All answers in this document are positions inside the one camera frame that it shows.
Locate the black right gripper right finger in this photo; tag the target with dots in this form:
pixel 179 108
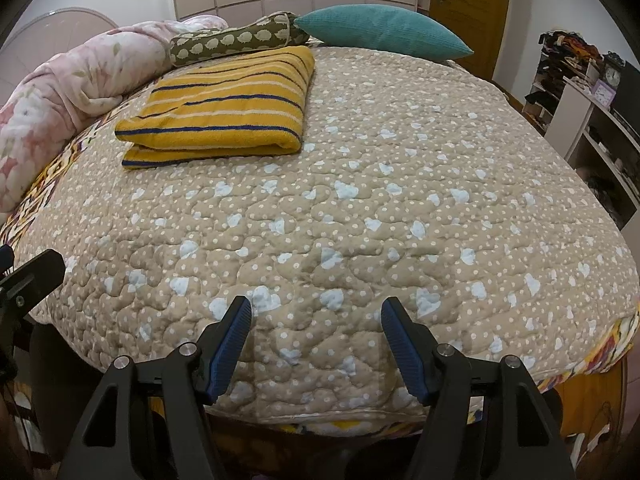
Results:
pixel 412 345

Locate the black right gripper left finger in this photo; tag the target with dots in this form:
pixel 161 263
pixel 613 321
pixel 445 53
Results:
pixel 221 345

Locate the yellow striped knit sweater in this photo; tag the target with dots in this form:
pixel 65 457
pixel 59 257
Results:
pixel 253 105

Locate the geometric patterned orange blanket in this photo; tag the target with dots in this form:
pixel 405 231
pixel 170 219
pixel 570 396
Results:
pixel 84 200

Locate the beige dotted quilt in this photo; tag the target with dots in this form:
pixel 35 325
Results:
pixel 416 180

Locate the pink floral comforter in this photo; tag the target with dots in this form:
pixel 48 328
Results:
pixel 64 95

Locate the pink round headboard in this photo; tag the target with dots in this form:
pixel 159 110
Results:
pixel 49 34

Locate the white shelf unit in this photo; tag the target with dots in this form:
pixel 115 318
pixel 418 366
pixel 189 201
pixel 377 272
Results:
pixel 571 106

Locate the olive polka dot bolster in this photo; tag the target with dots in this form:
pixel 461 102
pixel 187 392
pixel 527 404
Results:
pixel 273 31

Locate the teal cushion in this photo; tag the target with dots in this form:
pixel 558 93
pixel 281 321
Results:
pixel 383 28

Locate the black television screen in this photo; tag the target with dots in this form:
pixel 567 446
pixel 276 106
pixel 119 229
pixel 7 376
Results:
pixel 626 103

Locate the small desk clock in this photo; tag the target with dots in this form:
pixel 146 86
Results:
pixel 612 69

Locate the brown wooden door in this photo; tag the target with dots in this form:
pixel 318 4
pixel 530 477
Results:
pixel 480 24

